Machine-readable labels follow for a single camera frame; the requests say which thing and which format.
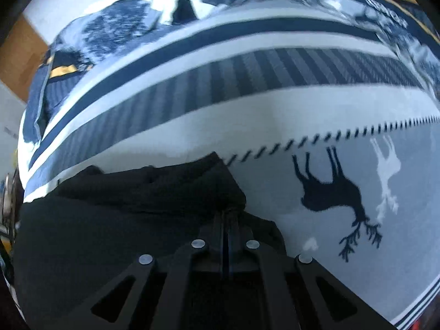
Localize black puffer jacket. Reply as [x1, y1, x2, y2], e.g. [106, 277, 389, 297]
[13, 151, 288, 330]

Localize blue white patterned bed sheet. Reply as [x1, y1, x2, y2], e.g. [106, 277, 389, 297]
[19, 0, 439, 329]

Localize blue tree print duvet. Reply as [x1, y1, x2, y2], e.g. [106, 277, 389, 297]
[51, 0, 310, 67]

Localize wooden door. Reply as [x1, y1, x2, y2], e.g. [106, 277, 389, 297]
[1, 14, 48, 102]

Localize blue striped pillow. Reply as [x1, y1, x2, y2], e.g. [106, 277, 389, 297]
[22, 63, 51, 144]

